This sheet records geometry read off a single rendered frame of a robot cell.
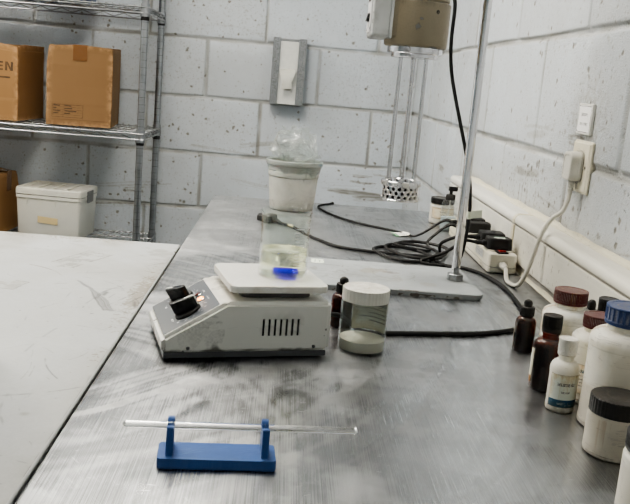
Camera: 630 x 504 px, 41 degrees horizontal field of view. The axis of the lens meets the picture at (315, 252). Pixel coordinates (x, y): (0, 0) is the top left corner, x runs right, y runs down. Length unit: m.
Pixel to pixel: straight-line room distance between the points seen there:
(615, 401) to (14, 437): 0.54
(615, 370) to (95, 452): 0.50
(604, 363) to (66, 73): 2.54
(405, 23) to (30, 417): 0.85
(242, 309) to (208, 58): 2.53
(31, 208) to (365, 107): 1.35
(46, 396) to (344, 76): 2.69
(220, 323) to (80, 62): 2.26
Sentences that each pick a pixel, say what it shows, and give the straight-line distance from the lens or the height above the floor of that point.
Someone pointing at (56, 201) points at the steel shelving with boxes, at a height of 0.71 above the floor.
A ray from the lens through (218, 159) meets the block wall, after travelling 3.46.
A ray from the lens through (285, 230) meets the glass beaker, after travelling 1.01.
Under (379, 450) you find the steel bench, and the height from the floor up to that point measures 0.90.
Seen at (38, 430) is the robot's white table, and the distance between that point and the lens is 0.81.
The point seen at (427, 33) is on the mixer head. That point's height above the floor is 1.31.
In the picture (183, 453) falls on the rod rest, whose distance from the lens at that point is 0.74.
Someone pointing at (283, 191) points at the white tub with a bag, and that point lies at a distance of 2.09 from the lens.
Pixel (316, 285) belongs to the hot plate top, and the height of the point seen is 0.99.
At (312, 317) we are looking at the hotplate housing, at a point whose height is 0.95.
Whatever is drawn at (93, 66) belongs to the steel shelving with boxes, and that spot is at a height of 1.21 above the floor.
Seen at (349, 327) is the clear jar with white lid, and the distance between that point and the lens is 1.04.
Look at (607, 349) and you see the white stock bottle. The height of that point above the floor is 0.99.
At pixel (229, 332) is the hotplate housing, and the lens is 0.98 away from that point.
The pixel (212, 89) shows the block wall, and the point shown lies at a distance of 3.44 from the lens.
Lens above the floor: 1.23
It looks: 12 degrees down
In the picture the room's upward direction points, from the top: 5 degrees clockwise
